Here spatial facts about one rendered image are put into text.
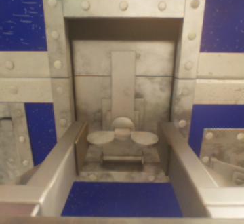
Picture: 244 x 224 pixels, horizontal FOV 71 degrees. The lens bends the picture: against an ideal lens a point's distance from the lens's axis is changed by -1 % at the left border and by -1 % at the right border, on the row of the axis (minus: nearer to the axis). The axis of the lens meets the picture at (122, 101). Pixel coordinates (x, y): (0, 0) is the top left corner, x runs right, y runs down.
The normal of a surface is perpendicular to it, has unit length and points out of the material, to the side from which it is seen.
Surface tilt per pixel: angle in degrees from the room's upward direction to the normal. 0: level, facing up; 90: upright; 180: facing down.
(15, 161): 90
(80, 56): 90
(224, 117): 90
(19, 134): 90
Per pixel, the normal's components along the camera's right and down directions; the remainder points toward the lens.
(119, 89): 0.00, 0.27
